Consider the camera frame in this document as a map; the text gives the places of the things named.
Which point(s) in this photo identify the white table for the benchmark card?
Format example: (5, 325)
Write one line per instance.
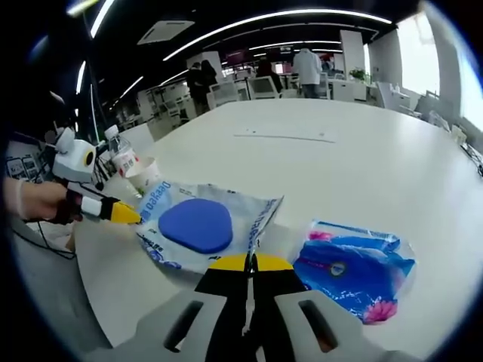
(339, 169)

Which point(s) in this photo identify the clear plastic water bottle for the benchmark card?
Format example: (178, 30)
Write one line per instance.
(122, 151)

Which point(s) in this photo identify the green potted plant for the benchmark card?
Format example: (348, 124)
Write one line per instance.
(360, 74)

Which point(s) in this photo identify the blue plastic bag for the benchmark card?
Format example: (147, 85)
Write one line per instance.
(196, 226)

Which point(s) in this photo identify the large window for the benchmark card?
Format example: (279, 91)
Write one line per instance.
(419, 53)

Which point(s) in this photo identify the white mesh office chair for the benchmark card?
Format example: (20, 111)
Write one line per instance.
(226, 94)
(266, 86)

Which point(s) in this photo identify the white paper cup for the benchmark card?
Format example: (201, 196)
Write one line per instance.
(145, 175)

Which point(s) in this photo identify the ceiling light strip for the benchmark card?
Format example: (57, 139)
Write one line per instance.
(271, 20)

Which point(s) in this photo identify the person's left hand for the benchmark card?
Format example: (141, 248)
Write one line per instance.
(37, 200)

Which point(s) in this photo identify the ceiling air vent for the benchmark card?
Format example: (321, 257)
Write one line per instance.
(166, 32)

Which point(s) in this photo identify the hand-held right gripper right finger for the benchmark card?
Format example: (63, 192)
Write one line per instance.
(279, 298)

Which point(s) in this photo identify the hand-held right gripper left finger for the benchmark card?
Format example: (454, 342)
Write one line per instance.
(222, 298)

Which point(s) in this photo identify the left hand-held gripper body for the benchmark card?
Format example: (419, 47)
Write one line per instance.
(75, 162)

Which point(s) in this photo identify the blue tissue packet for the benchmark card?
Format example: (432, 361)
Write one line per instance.
(351, 264)

